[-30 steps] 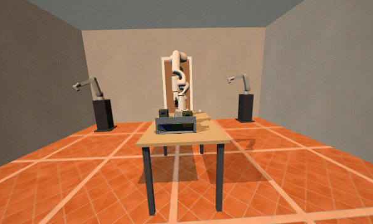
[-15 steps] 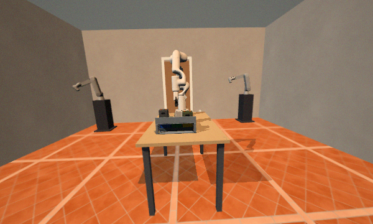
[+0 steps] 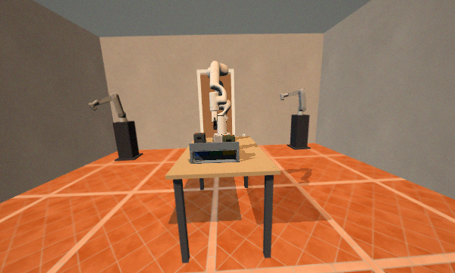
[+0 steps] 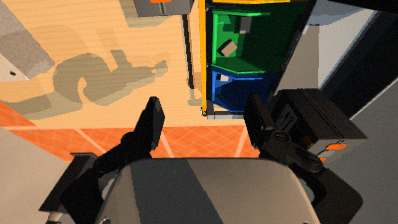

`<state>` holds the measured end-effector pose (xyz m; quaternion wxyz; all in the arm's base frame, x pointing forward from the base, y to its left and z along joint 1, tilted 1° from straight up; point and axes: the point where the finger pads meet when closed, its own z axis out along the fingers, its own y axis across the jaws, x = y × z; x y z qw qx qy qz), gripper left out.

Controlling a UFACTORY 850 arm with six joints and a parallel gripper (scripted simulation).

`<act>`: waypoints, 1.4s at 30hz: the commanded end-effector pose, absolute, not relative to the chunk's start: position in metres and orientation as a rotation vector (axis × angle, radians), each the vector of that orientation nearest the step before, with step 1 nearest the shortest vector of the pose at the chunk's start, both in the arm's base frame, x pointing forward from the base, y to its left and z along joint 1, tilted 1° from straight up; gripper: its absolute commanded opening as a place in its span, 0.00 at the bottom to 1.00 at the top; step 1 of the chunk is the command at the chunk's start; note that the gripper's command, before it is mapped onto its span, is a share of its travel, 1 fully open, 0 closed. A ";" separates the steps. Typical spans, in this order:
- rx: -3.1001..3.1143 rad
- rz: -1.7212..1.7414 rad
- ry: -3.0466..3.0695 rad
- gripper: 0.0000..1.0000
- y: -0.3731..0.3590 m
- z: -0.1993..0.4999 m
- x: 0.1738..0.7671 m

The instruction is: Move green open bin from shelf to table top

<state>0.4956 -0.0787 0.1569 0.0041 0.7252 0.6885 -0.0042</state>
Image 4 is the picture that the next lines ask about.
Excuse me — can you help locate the green bin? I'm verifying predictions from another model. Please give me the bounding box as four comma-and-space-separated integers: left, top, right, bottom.
211, 3, 307, 74

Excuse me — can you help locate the yellow thin bar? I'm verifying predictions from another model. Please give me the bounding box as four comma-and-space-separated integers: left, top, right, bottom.
198, 0, 206, 114

